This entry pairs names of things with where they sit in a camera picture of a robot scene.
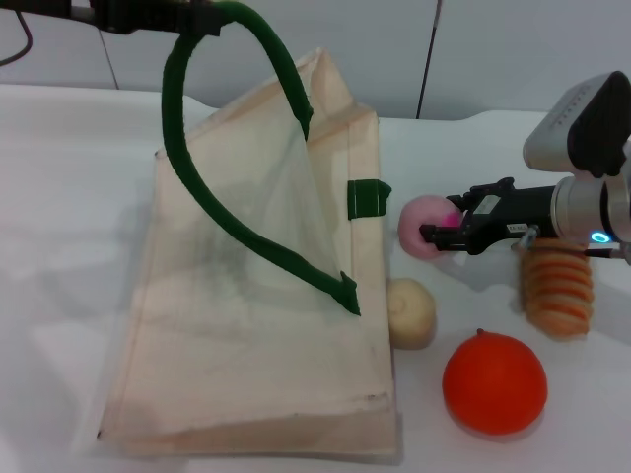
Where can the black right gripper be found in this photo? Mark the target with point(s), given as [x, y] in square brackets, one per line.
[512, 212]

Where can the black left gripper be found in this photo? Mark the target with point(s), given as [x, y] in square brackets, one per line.
[128, 15]

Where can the pink peach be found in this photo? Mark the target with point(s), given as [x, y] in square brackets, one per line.
[411, 226]

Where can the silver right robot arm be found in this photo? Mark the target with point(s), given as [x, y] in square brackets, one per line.
[591, 212]

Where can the cream round bun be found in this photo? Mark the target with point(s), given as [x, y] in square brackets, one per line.
[411, 315]

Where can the striped orange twisted bread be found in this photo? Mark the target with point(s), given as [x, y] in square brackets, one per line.
[557, 290]

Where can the orange fruit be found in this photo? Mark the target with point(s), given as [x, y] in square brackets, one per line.
[493, 384]

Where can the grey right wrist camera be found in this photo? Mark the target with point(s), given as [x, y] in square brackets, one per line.
[577, 128]

